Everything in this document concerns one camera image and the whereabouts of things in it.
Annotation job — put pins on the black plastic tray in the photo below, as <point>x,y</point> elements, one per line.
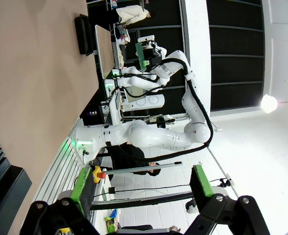
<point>83,34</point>

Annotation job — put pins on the white tall air purifier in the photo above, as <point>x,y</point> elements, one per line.
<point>146,102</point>

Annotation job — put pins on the person in cream jacket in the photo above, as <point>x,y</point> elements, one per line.
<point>131,14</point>

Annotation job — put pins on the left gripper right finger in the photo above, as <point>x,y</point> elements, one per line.
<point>202,188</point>

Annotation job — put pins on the white slatted frame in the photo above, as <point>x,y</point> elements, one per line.
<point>60,171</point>

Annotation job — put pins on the person in dark sleeve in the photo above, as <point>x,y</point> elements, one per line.
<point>139,228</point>

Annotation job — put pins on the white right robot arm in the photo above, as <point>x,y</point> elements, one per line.
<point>158,137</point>

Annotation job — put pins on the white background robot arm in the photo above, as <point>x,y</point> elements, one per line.
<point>139,71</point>
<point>141,83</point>

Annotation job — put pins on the round bright lamp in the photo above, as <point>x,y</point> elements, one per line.
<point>269,103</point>

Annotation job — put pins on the silver aluminium rail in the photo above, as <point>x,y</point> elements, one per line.
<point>146,168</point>

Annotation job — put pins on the yellow emergency stop button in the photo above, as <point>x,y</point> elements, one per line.
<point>97,174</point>

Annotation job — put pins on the black slotted PCB rack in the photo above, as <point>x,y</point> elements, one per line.
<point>2,195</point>

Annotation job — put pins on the green PCB board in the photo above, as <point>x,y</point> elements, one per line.
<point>140,56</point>

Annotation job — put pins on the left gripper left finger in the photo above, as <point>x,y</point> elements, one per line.
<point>82,191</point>

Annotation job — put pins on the colourful snack bag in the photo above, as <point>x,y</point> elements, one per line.
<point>112,220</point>

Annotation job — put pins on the small black adapter box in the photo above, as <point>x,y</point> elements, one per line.
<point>112,190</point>

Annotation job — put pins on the black horizontal bar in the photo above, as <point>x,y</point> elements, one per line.
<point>146,202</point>

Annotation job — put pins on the grey caster wheel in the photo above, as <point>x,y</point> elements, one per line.
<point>190,205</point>

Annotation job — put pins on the black rubber wheel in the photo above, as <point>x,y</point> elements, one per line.
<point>160,122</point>

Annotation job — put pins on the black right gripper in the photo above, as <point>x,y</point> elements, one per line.
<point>156,57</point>

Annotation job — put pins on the person in black clothes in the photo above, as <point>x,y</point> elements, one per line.
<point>129,154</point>

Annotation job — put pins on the white rounded side table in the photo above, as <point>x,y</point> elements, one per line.
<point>105,49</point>

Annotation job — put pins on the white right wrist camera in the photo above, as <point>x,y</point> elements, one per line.
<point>146,39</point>

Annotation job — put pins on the black utility cart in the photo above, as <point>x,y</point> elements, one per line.
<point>120,36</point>

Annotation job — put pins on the small black clamp camera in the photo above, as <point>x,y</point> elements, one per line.
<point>225,182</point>

